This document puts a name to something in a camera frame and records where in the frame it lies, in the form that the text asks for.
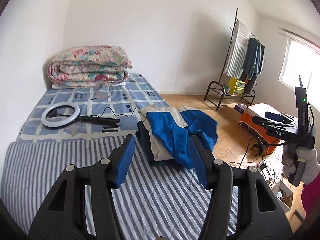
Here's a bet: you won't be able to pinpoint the black metal clothes rack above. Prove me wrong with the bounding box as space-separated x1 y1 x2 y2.
204 16 265 110

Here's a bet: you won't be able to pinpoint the dark navy folded garment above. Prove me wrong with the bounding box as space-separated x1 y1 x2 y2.
135 121 183 171

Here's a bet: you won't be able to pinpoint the striped cloth on rack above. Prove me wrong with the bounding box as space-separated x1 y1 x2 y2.
224 20 251 79

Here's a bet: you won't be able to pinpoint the beige and blue jacket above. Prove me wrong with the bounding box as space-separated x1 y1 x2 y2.
139 105 218 169

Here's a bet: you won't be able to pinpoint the cardboard box on floor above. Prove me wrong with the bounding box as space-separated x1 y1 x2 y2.
272 180 293 213

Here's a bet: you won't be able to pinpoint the floral folded comforter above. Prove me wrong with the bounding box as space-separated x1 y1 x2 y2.
47 45 133 88

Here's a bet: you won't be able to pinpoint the ring light black cable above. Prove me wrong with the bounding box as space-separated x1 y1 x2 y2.
98 106 142 119

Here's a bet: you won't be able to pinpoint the white gloved right hand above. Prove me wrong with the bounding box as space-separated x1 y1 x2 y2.
281 143 320 185

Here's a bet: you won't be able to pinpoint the blue white striped quilt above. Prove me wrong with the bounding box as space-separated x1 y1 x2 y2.
0 134 239 240

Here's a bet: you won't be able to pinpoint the white ring light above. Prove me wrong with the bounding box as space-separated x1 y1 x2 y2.
41 102 120 129

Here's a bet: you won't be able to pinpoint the dark hanging clothes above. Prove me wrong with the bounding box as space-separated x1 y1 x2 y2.
240 37 265 94

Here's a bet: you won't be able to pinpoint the yellow box on rack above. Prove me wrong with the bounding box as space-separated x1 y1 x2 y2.
228 77 246 95

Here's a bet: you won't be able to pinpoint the orange covered small table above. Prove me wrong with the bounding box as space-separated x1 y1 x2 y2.
239 103 298 144

